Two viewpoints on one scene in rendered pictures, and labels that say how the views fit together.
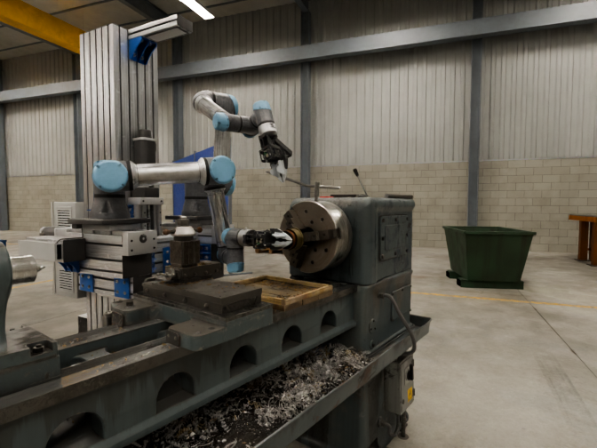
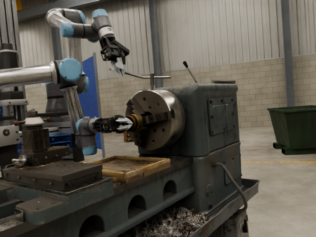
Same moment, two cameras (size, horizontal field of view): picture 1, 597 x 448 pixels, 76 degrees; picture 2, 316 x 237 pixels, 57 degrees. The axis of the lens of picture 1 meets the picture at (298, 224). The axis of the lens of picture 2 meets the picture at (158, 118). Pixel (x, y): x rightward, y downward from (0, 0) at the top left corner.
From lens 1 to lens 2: 0.18 m
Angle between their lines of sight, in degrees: 0
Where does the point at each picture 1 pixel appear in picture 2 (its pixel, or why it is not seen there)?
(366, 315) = (202, 181)
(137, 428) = not seen: outside the picture
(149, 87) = (9, 8)
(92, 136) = not seen: outside the picture
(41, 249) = not seen: outside the picture
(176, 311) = (28, 191)
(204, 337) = (45, 211)
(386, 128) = (218, 37)
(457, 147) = (274, 47)
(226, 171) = (73, 70)
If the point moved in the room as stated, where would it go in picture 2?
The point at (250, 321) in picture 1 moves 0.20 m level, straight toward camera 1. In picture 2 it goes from (91, 193) to (83, 218)
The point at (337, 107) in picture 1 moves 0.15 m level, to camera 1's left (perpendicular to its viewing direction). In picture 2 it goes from (178, 24) to (174, 24)
